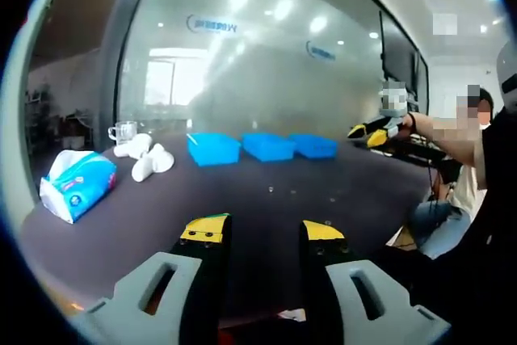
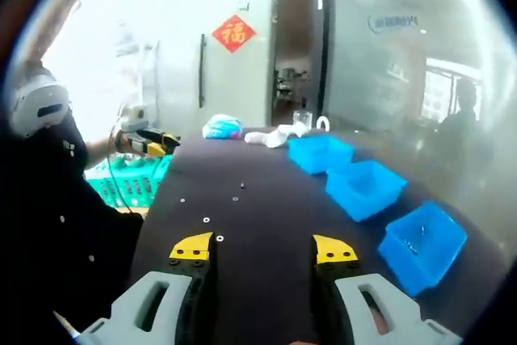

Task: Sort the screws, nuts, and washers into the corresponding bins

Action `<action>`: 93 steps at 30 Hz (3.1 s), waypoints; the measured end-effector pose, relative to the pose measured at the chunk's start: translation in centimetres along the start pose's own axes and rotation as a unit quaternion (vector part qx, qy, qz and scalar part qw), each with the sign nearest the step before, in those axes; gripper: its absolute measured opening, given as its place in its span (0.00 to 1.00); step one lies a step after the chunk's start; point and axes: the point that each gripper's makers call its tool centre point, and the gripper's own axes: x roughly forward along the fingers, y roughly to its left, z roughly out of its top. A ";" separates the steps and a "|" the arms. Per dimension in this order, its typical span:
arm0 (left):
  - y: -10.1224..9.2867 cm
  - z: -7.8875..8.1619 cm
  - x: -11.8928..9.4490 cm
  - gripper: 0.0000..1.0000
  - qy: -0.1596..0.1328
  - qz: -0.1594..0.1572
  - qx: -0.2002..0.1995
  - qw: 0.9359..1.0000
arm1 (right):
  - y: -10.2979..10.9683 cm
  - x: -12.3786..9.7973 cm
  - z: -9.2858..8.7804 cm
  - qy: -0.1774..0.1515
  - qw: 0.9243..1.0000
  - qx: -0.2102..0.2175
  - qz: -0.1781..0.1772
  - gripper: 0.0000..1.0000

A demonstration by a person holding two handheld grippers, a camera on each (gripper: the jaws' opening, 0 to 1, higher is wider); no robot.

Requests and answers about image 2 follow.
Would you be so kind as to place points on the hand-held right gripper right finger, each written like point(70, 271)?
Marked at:
point(406, 312)

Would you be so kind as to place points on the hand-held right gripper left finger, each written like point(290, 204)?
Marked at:
point(121, 312)

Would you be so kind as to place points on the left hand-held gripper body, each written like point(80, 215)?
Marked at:
point(135, 116)

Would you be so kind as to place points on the blue plastic bin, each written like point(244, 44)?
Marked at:
point(420, 268)
point(363, 199)
point(319, 159)

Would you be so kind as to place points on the screws nuts washers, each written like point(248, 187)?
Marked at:
point(220, 238)

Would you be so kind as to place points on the person's left hand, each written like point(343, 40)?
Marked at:
point(125, 144)

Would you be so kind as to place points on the white storage shelf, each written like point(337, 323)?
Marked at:
point(137, 78)

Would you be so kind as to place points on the green plastic crate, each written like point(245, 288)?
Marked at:
point(133, 187)

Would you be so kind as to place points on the blue white tissue pack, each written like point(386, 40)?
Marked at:
point(222, 127)

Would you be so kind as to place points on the white grey chest device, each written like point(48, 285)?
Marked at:
point(36, 106)

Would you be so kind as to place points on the white plastic bottles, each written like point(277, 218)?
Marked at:
point(266, 139)

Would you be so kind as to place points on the person in black clothes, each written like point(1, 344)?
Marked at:
point(52, 207)

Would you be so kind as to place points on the red diamond door sticker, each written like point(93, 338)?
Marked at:
point(234, 34)

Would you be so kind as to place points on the clear glass cup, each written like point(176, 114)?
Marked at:
point(303, 119)

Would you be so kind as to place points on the blue glass logo sticker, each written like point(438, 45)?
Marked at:
point(393, 22)

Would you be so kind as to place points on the dark metal door frame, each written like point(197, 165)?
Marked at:
point(326, 58)

